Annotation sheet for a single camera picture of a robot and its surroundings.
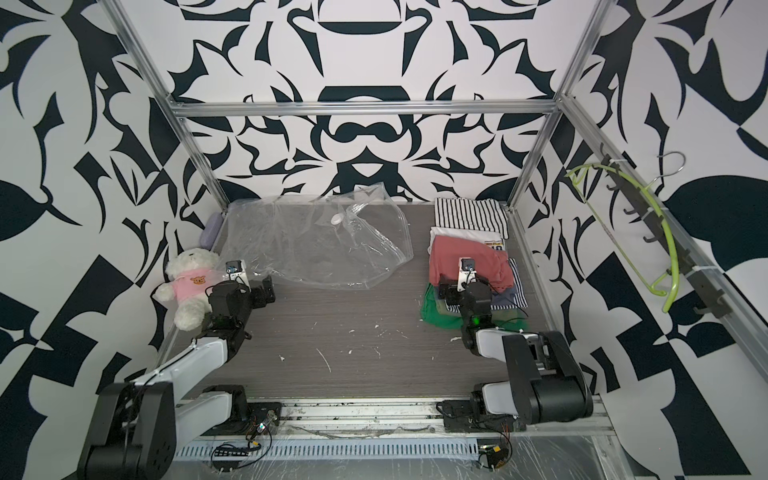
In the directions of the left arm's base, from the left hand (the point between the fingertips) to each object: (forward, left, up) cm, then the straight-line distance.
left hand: (249, 276), depth 88 cm
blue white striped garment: (-7, -80, -7) cm, 81 cm away
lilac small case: (+26, +24, -10) cm, 37 cm away
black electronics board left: (-44, -2, -10) cm, 45 cm away
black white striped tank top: (+29, -78, -8) cm, 84 cm away
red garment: (+1, -72, 0) cm, 72 cm away
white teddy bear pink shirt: (+3, +19, -2) cm, 19 cm away
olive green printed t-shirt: (-10, -56, -5) cm, 57 cm away
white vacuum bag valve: (+27, -23, -6) cm, 36 cm away
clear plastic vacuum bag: (+18, -24, -6) cm, 30 cm away
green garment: (-11, -53, -7) cm, 55 cm away
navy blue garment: (-9, -73, -2) cm, 74 cm away
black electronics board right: (-44, -64, -12) cm, 79 cm away
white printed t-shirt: (+16, -77, -6) cm, 79 cm away
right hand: (0, -62, -1) cm, 62 cm away
